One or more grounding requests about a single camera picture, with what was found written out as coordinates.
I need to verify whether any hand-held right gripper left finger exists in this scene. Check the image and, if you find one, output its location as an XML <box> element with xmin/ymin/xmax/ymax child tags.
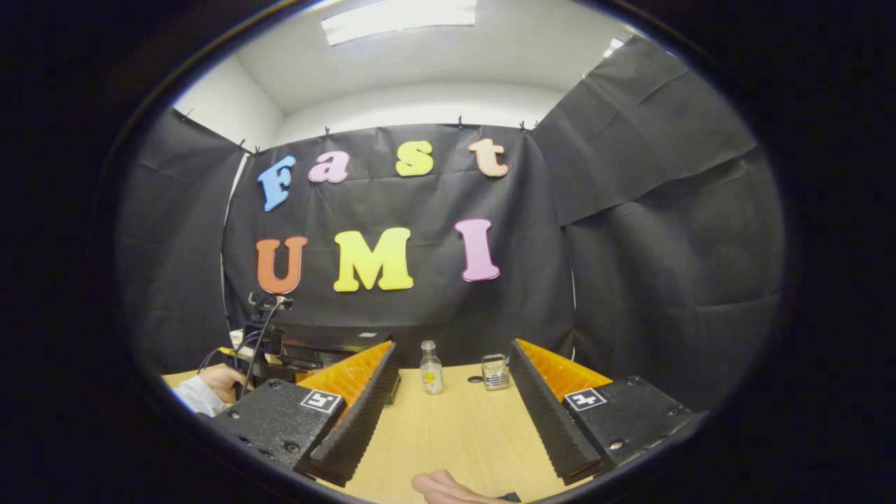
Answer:
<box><xmin>210</xmin><ymin>341</ymin><xmax>401</xmax><ymax>487</ymax></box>

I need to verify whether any black backdrop cloth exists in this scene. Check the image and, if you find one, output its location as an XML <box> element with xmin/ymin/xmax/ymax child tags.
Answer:
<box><xmin>115</xmin><ymin>35</ymin><xmax>788</xmax><ymax>414</ymax></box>

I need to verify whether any clear glass bottle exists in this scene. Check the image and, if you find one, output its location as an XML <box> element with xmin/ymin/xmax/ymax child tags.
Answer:
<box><xmin>419</xmin><ymin>340</ymin><xmax>444</xmax><ymax>395</ymax></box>

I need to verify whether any black electric oven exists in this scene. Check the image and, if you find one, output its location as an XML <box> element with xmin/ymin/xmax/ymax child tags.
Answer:
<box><xmin>269</xmin><ymin>328</ymin><xmax>401</xmax><ymax>405</ymax></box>

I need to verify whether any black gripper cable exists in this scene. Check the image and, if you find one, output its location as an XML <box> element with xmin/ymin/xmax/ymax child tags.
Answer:
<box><xmin>199</xmin><ymin>300</ymin><xmax>291</xmax><ymax>401</ymax></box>

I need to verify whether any small metal mesh cup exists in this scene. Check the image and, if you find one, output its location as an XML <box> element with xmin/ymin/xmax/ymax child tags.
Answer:
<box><xmin>482</xmin><ymin>354</ymin><xmax>511</xmax><ymax>391</ymax></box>

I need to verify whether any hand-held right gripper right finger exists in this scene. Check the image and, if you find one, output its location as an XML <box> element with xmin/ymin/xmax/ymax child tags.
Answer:
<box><xmin>509</xmin><ymin>339</ymin><xmax>701</xmax><ymax>485</ymax></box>

